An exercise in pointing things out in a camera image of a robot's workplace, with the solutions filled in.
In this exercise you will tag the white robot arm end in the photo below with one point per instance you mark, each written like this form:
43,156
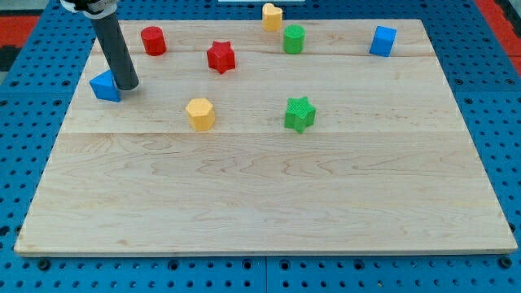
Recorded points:
93,9

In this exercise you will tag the green star block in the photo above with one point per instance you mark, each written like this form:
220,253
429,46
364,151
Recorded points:
300,114

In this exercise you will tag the wooden board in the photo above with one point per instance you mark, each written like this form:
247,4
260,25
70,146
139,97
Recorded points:
387,168

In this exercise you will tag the red star block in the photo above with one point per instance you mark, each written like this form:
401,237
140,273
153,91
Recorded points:
221,56

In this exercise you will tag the yellow hexagon block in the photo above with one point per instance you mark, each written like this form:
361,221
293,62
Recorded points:
201,114

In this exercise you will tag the green cylinder block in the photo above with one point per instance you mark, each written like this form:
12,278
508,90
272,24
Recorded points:
293,39

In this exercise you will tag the yellow heart block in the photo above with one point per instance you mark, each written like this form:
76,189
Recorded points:
271,17

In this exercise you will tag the red cylinder block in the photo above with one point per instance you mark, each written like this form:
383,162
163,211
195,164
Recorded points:
153,40

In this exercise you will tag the blue cube block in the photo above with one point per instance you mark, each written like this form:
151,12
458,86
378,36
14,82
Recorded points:
383,41

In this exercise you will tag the blue triangle block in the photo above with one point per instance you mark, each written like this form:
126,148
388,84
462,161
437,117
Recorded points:
104,87

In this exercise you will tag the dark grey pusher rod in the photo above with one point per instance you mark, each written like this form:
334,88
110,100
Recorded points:
115,50

